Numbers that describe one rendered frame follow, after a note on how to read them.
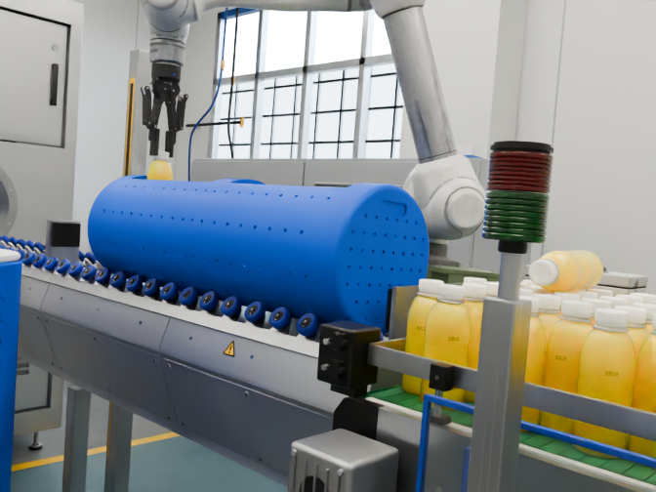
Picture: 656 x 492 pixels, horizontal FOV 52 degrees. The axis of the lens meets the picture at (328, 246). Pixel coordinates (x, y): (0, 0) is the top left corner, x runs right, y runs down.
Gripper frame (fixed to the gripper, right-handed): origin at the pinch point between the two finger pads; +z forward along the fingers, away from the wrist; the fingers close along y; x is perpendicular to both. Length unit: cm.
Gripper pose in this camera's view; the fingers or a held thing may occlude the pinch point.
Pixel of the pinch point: (162, 143)
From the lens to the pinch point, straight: 183.9
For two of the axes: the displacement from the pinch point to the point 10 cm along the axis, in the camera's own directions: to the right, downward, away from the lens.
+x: 7.3, 0.9, -6.7
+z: -0.7, 10.0, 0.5
